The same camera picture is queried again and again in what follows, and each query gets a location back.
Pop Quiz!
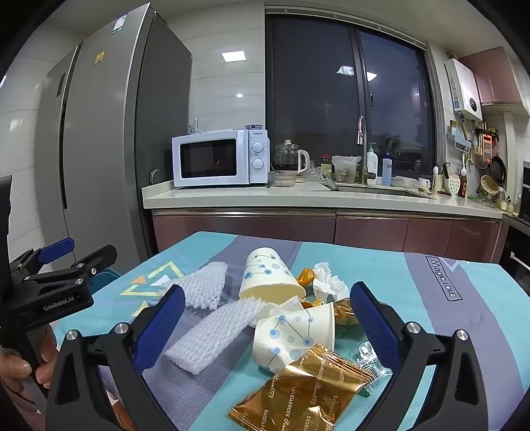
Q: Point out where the person's left hand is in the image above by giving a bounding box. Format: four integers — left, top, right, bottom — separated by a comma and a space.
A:
0, 325, 59, 387

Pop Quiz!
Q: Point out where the white water heater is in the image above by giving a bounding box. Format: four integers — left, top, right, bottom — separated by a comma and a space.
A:
445, 58, 484, 121

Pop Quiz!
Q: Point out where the glass kettle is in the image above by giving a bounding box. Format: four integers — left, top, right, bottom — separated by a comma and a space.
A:
274, 140, 310, 174

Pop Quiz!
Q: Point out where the clear green-edged wrapper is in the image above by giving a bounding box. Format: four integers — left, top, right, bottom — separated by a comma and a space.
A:
348, 342, 393, 399

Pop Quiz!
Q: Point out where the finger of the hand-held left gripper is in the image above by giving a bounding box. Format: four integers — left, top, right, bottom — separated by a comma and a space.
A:
19, 244, 118, 291
8, 238, 76, 277

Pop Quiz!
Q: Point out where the dark kitchen window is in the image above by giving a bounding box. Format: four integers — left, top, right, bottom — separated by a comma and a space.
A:
265, 12, 435, 183

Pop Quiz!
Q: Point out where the pink wall cabinet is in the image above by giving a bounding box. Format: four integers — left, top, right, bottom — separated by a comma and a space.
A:
459, 46, 530, 117

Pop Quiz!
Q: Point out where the steel kitchen faucet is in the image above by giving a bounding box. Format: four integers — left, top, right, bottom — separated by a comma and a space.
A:
355, 115, 375, 185

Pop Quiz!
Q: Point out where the teal and grey tablecloth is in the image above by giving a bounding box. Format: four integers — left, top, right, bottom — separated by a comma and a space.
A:
54, 230, 530, 431

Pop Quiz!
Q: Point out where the gold snack wrapper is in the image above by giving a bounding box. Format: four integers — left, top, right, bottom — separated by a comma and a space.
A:
227, 343, 373, 431

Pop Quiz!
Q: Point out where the grey refrigerator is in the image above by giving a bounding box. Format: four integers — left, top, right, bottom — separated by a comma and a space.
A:
35, 2, 193, 266

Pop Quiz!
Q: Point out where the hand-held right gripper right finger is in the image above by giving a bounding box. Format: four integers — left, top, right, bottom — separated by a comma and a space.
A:
350, 282, 490, 431

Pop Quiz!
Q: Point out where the cream utensil holder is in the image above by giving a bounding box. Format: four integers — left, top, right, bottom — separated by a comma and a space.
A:
432, 163, 450, 192

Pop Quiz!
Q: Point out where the black built-in oven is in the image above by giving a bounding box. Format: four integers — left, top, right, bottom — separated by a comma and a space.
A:
497, 161, 530, 268

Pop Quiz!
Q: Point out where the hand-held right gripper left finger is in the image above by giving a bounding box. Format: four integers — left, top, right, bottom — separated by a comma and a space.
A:
45, 284, 187, 431

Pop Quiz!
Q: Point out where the white foam fruit net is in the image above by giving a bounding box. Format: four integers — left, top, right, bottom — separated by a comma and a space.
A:
166, 261, 228, 311
163, 299, 272, 376

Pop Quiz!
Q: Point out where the maroon kitchen counter cabinet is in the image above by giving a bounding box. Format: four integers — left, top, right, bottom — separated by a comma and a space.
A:
141, 180, 516, 266

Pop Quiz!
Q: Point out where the grey wall rack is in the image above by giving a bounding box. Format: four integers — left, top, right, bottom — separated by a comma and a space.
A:
446, 128, 473, 150

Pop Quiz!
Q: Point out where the black frying pan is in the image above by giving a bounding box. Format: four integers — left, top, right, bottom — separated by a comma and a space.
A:
490, 155, 506, 185

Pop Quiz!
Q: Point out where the white soap dispenser bottle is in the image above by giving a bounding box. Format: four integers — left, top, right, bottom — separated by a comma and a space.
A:
365, 142, 379, 179

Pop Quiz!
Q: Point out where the white microwave oven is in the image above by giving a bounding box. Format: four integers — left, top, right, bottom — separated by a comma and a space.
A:
172, 128, 270, 188

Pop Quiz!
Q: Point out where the crushed dotted paper cup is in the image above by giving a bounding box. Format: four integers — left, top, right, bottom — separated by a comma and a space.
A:
252, 302, 335, 374

